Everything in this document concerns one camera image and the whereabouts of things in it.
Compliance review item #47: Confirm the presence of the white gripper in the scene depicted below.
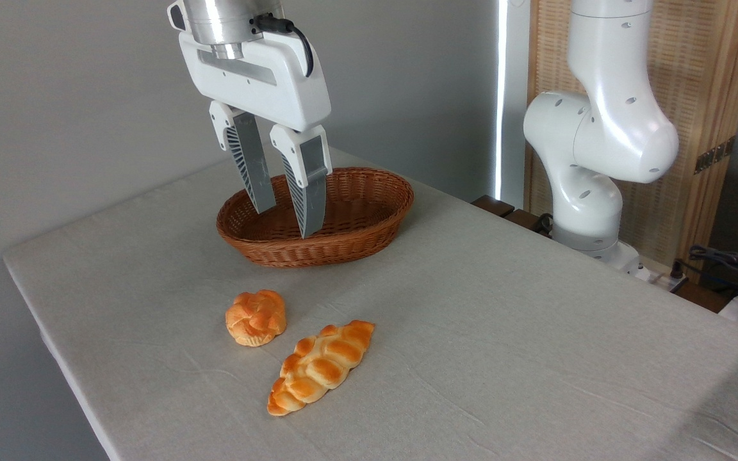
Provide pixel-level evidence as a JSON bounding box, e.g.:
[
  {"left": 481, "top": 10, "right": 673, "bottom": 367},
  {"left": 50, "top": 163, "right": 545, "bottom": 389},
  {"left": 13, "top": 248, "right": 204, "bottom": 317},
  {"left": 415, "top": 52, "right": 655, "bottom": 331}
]
[{"left": 178, "top": 31, "right": 334, "bottom": 239}]

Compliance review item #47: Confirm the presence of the round knotted bread roll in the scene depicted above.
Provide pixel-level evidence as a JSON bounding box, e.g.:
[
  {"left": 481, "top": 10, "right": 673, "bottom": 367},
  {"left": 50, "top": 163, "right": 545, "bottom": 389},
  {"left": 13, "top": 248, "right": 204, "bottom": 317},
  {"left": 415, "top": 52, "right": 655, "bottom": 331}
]
[{"left": 225, "top": 289, "right": 287, "bottom": 347}]

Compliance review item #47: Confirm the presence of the brown wicker basket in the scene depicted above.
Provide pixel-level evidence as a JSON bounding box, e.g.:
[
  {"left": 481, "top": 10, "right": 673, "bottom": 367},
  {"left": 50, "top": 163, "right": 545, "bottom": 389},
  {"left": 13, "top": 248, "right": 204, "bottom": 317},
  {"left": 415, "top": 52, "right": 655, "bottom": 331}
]
[{"left": 217, "top": 167, "right": 414, "bottom": 268}]

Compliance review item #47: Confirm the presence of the long braided bread loaf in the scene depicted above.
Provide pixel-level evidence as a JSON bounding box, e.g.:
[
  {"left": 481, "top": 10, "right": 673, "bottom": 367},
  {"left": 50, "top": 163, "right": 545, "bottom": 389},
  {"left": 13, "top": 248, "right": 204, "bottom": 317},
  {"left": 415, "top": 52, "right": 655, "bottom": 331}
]
[{"left": 267, "top": 320, "right": 375, "bottom": 417}]

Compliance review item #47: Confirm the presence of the dark brown wooden block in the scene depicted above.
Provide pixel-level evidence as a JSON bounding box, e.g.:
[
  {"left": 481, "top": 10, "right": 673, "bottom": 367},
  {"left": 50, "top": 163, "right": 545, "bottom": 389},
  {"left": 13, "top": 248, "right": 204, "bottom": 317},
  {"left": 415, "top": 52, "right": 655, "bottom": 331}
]
[{"left": 471, "top": 195, "right": 552, "bottom": 235}]

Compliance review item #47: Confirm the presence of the white tablecloth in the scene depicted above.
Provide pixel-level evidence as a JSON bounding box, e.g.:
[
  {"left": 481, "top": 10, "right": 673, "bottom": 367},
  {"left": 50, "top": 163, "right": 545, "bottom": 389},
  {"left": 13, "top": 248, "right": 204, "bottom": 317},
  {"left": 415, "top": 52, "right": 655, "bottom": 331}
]
[{"left": 3, "top": 136, "right": 738, "bottom": 461}]

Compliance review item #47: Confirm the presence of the wooden bamboo folding screen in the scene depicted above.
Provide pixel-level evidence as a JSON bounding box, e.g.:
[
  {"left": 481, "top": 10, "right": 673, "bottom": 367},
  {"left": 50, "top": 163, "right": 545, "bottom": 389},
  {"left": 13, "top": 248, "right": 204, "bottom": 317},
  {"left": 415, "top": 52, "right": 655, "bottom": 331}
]
[{"left": 526, "top": 0, "right": 738, "bottom": 270}]

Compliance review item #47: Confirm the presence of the metal screen hinge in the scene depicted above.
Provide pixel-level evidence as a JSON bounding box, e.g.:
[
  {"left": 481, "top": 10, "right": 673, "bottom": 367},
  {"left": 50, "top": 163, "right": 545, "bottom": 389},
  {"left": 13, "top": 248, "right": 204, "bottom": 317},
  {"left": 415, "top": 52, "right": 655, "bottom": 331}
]
[{"left": 694, "top": 135, "right": 737, "bottom": 175}]

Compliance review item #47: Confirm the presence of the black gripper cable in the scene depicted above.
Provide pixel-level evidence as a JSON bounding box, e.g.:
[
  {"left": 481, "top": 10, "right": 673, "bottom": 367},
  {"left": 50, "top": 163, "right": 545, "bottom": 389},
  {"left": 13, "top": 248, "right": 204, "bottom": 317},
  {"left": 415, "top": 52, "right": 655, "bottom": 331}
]
[{"left": 253, "top": 13, "right": 315, "bottom": 78}]

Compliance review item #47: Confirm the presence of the white vertical window frame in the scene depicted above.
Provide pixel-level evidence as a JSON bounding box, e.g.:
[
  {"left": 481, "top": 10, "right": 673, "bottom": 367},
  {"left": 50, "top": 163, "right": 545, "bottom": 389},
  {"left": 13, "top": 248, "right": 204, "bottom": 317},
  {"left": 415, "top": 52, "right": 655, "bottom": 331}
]
[{"left": 495, "top": 0, "right": 531, "bottom": 200}]

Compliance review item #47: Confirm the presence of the black cable bundle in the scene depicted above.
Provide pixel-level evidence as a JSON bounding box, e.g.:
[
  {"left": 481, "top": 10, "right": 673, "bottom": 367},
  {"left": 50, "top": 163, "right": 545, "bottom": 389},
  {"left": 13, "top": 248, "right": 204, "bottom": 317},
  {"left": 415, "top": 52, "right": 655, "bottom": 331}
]
[{"left": 671, "top": 245, "right": 738, "bottom": 296}]

